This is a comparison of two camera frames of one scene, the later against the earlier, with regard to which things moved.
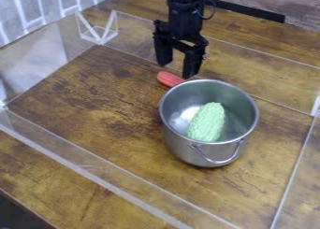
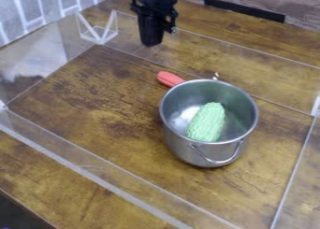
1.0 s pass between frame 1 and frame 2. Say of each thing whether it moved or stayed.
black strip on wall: stayed
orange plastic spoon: stayed
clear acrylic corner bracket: stayed
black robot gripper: moved
